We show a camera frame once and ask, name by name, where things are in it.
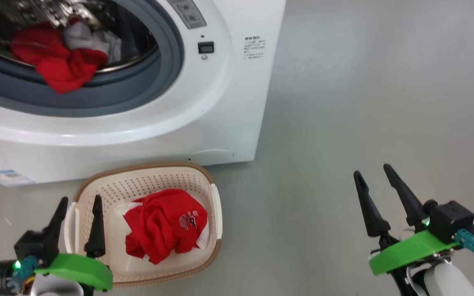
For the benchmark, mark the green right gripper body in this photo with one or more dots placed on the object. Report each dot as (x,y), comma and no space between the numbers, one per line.
(405,250)

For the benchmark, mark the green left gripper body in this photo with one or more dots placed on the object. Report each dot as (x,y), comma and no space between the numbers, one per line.
(80,269)

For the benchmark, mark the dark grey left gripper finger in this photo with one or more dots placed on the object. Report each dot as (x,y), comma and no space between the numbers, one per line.
(58,222)
(96,234)

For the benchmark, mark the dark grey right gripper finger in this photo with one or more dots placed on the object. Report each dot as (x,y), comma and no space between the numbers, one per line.
(405,201)
(370,213)

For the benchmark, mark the red jersey with print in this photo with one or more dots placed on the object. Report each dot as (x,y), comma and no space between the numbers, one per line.
(159,230)

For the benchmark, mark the red and white garment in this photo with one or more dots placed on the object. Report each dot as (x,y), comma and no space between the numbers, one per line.
(60,65)

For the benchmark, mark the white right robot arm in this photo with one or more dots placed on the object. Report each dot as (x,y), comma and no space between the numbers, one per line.
(447,281)

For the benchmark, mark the cream perforated laundry basket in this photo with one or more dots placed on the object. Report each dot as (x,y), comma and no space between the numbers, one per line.
(109,193)

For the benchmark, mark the grey rubber door gasket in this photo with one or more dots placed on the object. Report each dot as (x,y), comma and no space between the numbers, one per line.
(138,94)

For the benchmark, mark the white washing machine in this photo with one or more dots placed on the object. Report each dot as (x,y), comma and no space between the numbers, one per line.
(220,102)

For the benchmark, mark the black door lock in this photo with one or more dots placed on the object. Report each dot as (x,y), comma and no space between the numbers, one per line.
(205,47)

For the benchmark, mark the blue energy label sticker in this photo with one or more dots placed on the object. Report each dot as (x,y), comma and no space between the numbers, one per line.
(6,177)

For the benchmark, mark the grey control panel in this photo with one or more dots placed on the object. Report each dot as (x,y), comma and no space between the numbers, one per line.
(187,12)

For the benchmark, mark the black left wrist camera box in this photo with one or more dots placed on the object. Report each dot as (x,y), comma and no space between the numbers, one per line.
(31,246)

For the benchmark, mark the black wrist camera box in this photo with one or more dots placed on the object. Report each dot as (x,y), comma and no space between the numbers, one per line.
(453,220)
(31,246)

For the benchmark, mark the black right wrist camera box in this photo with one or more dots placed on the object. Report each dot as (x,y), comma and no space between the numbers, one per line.
(453,220)

